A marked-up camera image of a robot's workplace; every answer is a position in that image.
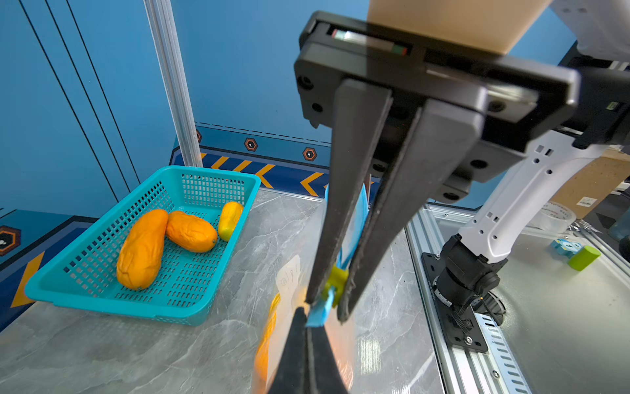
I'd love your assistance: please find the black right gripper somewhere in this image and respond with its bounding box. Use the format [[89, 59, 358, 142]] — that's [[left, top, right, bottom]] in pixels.
[[295, 11, 580, 323]]

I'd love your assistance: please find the blue zipper clear bag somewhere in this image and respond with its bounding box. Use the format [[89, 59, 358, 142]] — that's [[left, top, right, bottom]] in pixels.
[[250, 181, 370, 394]]

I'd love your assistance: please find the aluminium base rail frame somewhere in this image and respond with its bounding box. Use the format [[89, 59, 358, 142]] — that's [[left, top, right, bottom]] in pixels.
[[405, 205, 629, 393]]

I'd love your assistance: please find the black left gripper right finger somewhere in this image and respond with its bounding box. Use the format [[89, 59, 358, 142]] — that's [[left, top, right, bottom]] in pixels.
[[308, 327, 348, 394]]

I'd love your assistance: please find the aluminium corner post right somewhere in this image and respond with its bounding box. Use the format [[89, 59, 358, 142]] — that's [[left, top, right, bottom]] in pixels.
[[144, 0, 203, 167]]

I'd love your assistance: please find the green cylinder object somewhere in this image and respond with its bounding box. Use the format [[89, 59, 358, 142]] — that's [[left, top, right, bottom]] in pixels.
[[568, 246, 601, 272]]

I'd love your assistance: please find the teal plastic basket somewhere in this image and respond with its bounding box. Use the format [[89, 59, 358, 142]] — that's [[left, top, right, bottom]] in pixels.
[[25, 166, 261, 326]]

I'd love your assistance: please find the cardboard box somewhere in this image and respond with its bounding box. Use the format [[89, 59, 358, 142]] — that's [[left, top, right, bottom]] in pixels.
[[557, 149, 629, 219]]

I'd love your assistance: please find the small yellow mango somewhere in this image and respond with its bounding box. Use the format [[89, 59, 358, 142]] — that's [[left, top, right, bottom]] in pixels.
[[218, 201, 244, 241]]

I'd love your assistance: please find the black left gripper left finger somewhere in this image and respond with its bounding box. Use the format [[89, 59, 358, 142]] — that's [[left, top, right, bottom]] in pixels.
[[267, 307, 308, 394]]

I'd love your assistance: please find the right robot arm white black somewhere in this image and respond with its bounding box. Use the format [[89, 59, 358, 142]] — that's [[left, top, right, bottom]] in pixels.
[[295, 1, 629, 321]]

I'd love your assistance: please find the orange mango small wrinkled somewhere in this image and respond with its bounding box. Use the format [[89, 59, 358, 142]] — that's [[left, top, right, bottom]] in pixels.
[[166, 211, 218, 253]]

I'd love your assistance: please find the small blue clip object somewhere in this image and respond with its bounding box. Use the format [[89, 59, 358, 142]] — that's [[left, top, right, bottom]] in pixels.
[[551, 239, 582, 259]]

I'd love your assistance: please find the orange mango top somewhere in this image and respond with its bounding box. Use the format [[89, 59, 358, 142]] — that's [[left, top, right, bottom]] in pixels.
[[116, 209, 168, 291]]

